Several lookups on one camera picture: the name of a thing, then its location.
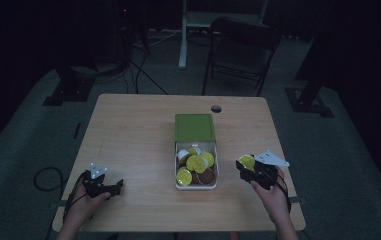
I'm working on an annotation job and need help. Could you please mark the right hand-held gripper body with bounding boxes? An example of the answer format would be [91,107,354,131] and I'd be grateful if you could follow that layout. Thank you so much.
[249,150,291,189]

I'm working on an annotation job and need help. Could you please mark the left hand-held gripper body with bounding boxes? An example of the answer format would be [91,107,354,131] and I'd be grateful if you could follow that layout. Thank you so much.
[81,162,119,199]

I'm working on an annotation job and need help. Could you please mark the tin with snacks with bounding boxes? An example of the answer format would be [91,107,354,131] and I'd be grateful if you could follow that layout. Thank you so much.
[173,140,219,191]

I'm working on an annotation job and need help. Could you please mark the person's left hand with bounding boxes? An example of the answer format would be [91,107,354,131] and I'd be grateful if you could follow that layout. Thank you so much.
[64,181,112,232]

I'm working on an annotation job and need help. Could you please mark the person's right hand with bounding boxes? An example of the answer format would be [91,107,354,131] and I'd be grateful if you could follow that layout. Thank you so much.
[250,166,291,225]

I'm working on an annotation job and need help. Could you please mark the pile of yellow-lidded capsules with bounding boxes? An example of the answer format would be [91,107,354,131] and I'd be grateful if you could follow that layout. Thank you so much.
[176,145,216,187]

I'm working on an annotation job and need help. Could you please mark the green box sleeve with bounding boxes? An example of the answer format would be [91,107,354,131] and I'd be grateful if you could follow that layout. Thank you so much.
[173,113,217,143]

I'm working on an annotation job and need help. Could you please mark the black stand base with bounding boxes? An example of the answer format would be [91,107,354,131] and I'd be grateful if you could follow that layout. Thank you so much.
[42,66,96,107]
[284,66,335,119]

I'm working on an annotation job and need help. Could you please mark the black folding chair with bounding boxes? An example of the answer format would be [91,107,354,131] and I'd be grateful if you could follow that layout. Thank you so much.
[201,16,283,98]

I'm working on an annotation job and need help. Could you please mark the grey round stand base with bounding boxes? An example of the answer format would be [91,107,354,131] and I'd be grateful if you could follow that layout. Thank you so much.
[71,62,126,77]

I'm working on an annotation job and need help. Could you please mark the dark equipment rack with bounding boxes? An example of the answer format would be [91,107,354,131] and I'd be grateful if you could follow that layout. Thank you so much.
[112,0,151,66]

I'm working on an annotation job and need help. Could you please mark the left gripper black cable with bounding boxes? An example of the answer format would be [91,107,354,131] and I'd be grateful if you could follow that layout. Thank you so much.
[45,173,91,240]

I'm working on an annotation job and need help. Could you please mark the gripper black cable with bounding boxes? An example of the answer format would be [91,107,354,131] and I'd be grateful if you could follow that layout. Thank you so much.
[45,173,91,240]
[274,173,312,240]

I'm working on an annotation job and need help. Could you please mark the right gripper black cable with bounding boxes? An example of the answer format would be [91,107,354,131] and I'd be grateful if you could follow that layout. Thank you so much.
[274,173,312,240]

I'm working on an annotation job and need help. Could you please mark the looped black floor cable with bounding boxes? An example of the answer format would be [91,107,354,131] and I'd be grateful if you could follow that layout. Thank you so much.
[33,166,66,193]

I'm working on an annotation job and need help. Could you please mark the black floor cables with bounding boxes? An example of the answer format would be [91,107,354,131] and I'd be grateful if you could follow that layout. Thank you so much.
[124,43,169,95]

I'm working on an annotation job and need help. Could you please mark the white desk frame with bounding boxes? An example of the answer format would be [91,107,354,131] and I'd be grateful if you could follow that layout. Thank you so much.
[178,0,269,70]

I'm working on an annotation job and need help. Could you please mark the white floor cable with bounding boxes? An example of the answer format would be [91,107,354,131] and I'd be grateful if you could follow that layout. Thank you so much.
[134,29,183,48]

